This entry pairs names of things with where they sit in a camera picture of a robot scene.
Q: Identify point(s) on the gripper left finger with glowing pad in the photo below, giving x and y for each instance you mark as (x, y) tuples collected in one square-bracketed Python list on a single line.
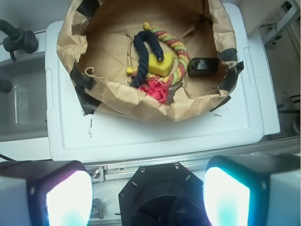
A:
[(45, 193)]

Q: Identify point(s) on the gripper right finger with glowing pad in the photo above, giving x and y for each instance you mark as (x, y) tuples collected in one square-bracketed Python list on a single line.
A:
[(253, 190)]

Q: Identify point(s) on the black clamp knob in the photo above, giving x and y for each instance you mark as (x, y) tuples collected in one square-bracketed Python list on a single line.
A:
[(18, 39)]

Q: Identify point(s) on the black rectangular box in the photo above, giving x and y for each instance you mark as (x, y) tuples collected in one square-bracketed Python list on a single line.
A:
[(202, 67)]

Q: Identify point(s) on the yellow sponge block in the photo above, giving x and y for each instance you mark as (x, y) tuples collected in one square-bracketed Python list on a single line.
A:
[(161, 68)]

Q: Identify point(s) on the clear plastic container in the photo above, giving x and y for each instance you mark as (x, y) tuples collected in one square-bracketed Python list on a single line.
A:
[(23, 102)]

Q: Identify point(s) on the red crumpled tissue paper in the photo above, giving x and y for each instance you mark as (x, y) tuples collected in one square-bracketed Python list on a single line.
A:
[(156, 89)]

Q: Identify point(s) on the brown paper bag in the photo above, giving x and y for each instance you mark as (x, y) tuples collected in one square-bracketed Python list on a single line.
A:
[(104, 46)]

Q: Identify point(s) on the black octagonal mount plate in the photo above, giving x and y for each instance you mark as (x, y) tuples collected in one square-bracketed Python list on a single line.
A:
[(163, 196)]

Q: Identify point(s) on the white plastic bin lid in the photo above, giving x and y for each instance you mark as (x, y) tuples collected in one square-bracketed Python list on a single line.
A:
[(107, 137)]

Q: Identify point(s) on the grey metal keys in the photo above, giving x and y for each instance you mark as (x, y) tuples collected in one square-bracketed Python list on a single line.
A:
[(171, 93)]

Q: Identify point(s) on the aluminium extrusion rail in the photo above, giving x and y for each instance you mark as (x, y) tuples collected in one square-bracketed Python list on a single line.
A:
[(111, 170)]

